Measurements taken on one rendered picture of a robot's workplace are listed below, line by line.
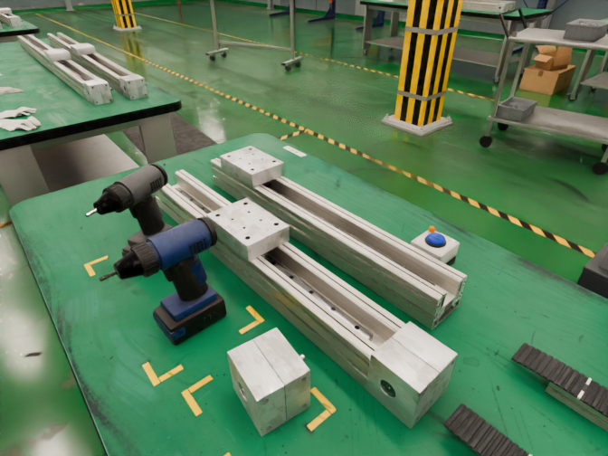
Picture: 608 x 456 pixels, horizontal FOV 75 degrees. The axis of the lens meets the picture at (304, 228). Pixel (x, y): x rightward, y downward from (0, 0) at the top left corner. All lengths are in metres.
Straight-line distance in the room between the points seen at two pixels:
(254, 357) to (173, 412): 0.17
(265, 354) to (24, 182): 1.72
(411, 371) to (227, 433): 0.29
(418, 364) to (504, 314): 0.31
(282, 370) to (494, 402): 0.35
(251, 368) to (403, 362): 0.23
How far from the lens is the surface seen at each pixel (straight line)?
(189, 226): 0.71
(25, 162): 2.16
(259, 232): 0.83
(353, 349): 0.68
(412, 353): 0.66
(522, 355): 0.82
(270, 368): 0.63
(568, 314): 0.98
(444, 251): 0.93
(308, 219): 0.95
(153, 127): 2.25
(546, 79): 5.67
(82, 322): 0.93
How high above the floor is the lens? 1.38
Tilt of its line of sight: 35 degrees down
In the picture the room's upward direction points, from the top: 1 degrees counter-clockwise
